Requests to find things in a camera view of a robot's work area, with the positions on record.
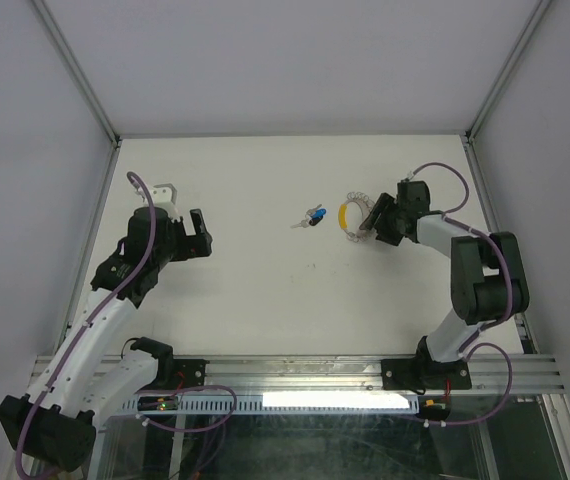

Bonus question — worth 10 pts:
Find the left aluminium frame post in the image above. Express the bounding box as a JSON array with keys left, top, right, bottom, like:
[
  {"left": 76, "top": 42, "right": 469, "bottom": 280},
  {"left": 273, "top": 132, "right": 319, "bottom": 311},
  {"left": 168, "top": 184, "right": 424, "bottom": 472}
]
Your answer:
[{"left": 28, "top": 1, "right": 122, "bottom": 347}]

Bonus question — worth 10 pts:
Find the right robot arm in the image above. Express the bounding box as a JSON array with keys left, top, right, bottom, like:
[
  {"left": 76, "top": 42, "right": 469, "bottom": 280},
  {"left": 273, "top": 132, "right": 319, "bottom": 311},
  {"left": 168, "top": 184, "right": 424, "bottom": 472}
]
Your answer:
[{"left": 359, "top": 180, "right": 530, "bottom": 394}]

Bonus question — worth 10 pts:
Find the right aluminium frame post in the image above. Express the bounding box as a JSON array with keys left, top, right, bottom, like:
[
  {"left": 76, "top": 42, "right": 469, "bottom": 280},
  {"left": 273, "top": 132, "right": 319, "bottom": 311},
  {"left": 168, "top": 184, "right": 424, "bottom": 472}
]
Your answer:
[{"left": 464, "top": 1, "right": 562, "bottom": 353}]

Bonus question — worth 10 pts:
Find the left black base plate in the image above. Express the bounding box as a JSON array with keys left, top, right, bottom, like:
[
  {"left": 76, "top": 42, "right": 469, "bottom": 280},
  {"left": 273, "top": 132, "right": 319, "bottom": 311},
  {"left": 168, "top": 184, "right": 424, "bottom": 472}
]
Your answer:
[{"left": 143, "top": 358, "right": 208, "bottom": 391}]

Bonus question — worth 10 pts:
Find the aluminium frame post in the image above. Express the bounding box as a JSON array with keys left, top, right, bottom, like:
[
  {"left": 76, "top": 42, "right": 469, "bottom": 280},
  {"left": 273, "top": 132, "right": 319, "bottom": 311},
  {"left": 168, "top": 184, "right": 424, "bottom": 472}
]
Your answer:
[
  {"left": 464, "top": 1, "right": 562, "bottom": 353},
  {"left": 28, "top": 1, "right": 122, "bottom": 347}
]

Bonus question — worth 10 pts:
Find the white slotted cable duct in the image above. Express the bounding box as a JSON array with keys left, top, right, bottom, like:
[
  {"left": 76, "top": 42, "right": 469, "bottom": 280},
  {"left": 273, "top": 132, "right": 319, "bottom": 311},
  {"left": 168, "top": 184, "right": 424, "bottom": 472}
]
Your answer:
[{"left": 117, "top": 390, "right": 419, "bottom": 415}]

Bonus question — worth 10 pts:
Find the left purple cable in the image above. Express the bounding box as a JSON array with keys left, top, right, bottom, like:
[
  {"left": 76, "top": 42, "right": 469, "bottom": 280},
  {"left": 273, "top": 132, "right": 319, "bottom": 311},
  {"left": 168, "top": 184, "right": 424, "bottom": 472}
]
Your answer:
[{"left": 14, "top": 171, "right": 239, "bottom": 475}]

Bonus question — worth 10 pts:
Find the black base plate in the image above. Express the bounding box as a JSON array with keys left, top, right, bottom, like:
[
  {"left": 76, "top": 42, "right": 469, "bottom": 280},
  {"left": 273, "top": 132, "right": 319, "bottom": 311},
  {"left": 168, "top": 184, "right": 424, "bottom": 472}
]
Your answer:
[
  {"left": 380, "top": 358, "right": 472, "bottom": 394},
  {"left": 143, "top": 358, "right": 208, "bottom": 391}
]

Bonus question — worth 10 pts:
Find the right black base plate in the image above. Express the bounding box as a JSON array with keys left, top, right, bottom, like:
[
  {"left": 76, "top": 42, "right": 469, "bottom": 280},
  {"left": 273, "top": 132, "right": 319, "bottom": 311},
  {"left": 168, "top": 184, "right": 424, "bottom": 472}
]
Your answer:
[{"left": 380, "top": 358, "right": 472, "bottom": 394}]

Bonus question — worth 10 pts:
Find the aluminium mounting rail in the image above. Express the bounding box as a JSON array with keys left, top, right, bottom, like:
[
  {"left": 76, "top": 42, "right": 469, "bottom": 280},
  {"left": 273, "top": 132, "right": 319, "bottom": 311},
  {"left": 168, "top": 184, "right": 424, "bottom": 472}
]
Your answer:
[{"left": 29, "top": 352, "right": 564, "bottom": 399}]

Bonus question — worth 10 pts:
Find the key bunch with blue fob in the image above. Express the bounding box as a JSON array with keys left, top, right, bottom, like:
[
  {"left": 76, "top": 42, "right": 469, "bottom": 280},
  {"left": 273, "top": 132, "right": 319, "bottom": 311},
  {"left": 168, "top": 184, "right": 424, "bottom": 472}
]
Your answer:
[{"left": 291, "top": 204, "right": 327, "bottom": 229}]

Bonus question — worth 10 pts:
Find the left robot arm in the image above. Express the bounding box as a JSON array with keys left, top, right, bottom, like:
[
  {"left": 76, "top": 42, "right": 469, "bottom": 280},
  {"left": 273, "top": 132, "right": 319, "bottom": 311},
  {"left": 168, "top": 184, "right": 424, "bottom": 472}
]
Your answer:
[{"left": 0, "top": 207, "right": 212, "bottom": 472}]

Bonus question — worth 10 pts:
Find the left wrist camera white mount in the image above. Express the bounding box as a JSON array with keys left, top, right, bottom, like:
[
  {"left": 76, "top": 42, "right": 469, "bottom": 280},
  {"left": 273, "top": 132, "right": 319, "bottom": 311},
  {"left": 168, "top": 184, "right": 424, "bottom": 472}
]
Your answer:
[{"left": 141, "top": 183, "right": 182, "bottom": 221}]

